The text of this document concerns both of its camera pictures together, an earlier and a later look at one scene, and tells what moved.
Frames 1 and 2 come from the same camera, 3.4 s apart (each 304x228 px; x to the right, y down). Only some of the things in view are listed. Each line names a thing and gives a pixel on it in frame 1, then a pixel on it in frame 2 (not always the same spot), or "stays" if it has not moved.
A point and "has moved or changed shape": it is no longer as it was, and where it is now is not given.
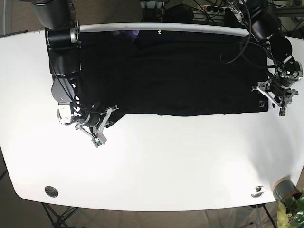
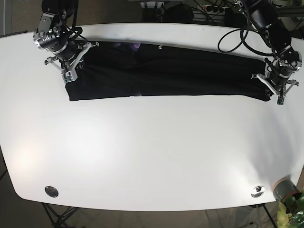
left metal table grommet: x=51 y=191 stays
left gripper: x=93 y=123 → x=68 y=47
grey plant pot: x=284 y=188 stays
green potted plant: x=290 y=213 stays
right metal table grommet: x=258 y=191 stays
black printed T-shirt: x=170 y=72 has moved or changed shape
